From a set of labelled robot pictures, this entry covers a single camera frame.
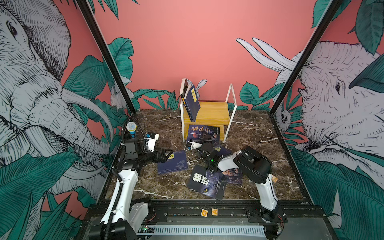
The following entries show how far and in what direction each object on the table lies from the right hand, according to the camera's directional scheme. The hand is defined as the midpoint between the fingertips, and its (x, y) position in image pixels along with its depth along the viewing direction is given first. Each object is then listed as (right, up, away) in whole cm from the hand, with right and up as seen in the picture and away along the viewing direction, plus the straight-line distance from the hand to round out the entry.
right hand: (204, 130), depth 92 cm
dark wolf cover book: (-4, -29, -8) cm, 30 cm away
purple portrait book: (+16, -26, -8) cm, 32 cm away
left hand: (-21, -9, -14) cm, 27 cm away
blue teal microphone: (-39, +3, -15) cm, 42 cm away
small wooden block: (+41, -28, -6) cm, 50 cm away
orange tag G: (-1, -41, -18) cm, 45 cm away
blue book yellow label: (-8, +18, -6) cm, 20 cm away
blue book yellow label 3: (+13, -14, +6) cm, 20 cm away
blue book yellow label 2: (-17, -20, +1) cm, 26 cm away
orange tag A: (+4, -41, -17) cm, 44 cm away
